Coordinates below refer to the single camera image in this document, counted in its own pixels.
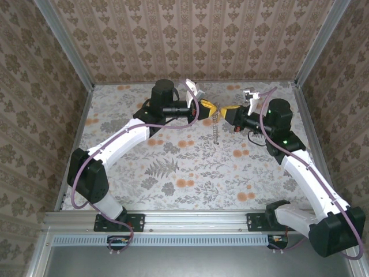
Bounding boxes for grey metal sheet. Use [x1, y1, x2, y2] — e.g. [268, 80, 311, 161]
[43, 233, 357, 277]

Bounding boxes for aluminium mounting rail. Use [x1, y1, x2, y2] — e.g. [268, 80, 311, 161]
[43, 210, 354, 233]

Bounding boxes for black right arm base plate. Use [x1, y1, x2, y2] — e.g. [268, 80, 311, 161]
[246, 212, 300, 233]

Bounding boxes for thin black cable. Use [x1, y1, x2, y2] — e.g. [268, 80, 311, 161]
[247, 130, 266, 146]

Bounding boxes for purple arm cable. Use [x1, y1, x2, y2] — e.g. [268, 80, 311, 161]
[70, 80, 200, 254]
[259, 86, 364, 260]

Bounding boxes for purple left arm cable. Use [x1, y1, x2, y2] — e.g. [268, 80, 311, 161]
[70, 80, 200, 254]

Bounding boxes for slotted grey cable duct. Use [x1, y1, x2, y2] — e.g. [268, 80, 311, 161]
[53, 234, 270, 246]

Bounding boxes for black connector box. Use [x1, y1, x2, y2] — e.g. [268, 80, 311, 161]
[107, 235, 134, 252]
[267, 234, 289, 250]

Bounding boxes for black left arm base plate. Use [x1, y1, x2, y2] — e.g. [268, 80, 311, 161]
[93, 212, 145, 233]

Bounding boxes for aluminium frame post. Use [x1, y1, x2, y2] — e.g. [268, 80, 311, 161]
[33, 0, 95, 90]
[294, 0, 351, 87]

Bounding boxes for aluminium frame bar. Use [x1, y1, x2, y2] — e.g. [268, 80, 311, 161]
[25, 230, 54, 277]
[341, 227, 369, 277]

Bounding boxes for metal keyring holder plate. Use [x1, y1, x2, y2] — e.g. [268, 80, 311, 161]
[211, 101, 222, 145]

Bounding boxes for aluminium table edge rail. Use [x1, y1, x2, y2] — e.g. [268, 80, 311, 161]
[291, 82, 341, 208]
[92, 80, 298, 86]
[54, 85, 95, 213]

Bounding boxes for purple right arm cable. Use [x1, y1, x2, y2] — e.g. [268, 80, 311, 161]
[259, 86, 364, 260]

